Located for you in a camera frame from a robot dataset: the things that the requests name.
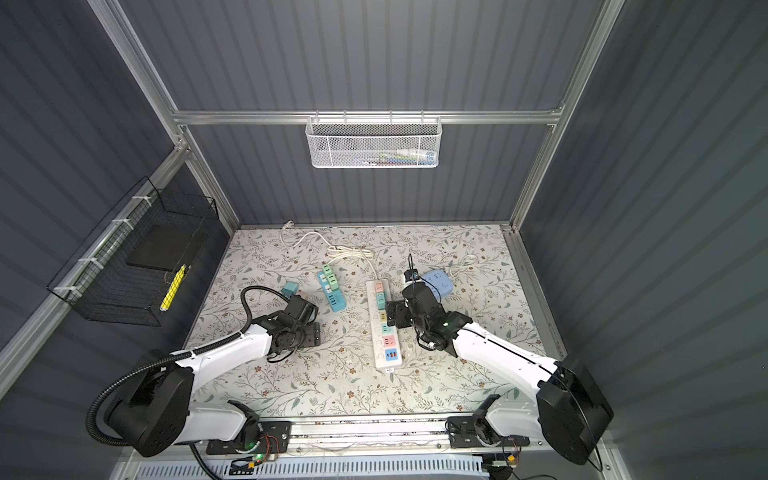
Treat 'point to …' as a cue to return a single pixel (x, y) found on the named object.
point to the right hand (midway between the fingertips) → (401, 306)
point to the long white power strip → (385, 341)
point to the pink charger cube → (379, 287)
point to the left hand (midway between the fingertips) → (307, 335)
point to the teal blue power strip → (335, 299)
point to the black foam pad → (166, 247)
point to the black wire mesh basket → (129, 269)
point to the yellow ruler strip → (172, 287)
